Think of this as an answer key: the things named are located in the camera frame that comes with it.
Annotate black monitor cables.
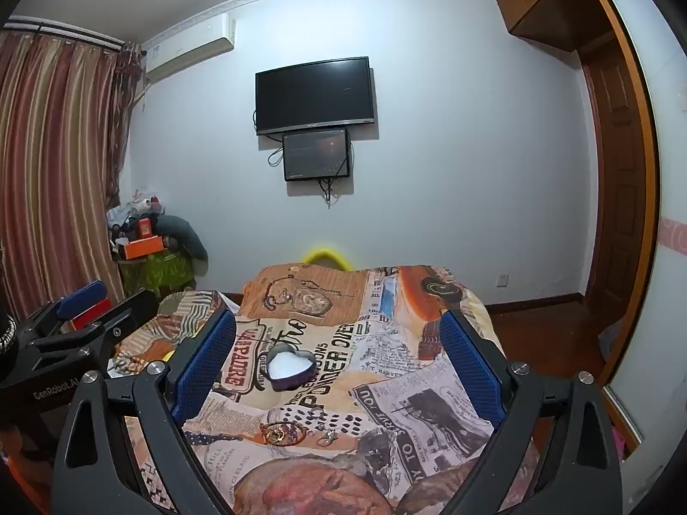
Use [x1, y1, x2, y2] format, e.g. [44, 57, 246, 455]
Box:
[319, 174, 345, 208]

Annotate long orange box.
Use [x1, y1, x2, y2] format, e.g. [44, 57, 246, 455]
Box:
[119, 235, 164, 260]

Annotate yellow ring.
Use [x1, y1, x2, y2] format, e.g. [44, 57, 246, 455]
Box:
[305, 247, 352, 270]

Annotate black television cable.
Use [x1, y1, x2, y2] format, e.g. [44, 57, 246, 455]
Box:
[251, 110, 285, 168]

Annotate small black monitor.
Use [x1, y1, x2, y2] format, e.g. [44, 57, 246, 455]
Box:
[283, 129, 351, 182]

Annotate white plastic bags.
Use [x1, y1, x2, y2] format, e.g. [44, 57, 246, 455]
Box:
[106, 190, 167, 226]

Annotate wooden-framed white wardrobe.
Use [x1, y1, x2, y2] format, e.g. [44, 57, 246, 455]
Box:
[577, 0, 687, 462]

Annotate white air conditioner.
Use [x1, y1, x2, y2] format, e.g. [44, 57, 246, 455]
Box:
[144, 13, 237, 84]

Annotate purple heart-shaped box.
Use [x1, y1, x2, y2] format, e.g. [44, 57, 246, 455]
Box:
[267, 346, 316, 392]

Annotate striped red curtain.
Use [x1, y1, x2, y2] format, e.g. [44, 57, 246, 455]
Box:
[0, 27, 143, 323]

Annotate black wall television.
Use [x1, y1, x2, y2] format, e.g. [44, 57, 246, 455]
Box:
[255, 56, 375, 136]

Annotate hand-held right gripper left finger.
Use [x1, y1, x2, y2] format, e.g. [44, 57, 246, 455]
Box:
[51, 308, 240, 515]

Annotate wooden overhead cabinet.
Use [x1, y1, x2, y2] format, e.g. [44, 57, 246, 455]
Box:
[492, 0, 598, 53]

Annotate grey plastic bag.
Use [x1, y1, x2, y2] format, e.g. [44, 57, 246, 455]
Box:
[597, 322, 624, 367]

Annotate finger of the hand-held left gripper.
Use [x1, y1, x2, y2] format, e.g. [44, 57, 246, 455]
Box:
[18, 279, 111, 340]
[37, 288, 160, 358]

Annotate dark wooden door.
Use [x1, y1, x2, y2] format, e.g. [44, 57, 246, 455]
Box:
[580, 37, 653, 328]

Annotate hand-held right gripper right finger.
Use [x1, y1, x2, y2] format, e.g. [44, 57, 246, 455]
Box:
[439, 308, 623, 515]

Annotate curtain rail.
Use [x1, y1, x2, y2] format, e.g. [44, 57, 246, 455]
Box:
[3, 17, 123, 50]

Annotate printed blanket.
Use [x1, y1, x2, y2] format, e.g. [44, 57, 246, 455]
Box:
[110, 264, 543, 515]

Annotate red box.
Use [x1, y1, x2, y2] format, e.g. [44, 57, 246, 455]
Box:
[71, 300, 115, 332]

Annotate black white braided cord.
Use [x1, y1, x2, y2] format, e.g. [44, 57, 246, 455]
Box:
[0, 315, 18, 356]

